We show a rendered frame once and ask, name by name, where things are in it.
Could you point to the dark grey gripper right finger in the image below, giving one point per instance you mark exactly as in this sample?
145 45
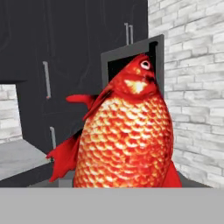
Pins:
189 182

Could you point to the red orange scaly fish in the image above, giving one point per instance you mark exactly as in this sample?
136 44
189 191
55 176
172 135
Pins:
125 140

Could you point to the grey microwave oven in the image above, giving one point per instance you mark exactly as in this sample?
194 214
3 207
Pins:
104 70

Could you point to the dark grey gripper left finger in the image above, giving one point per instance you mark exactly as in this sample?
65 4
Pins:
64 182

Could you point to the black cupboard door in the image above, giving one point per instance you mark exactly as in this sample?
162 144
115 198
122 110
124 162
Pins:
87 35
26 40
139 17
38 128

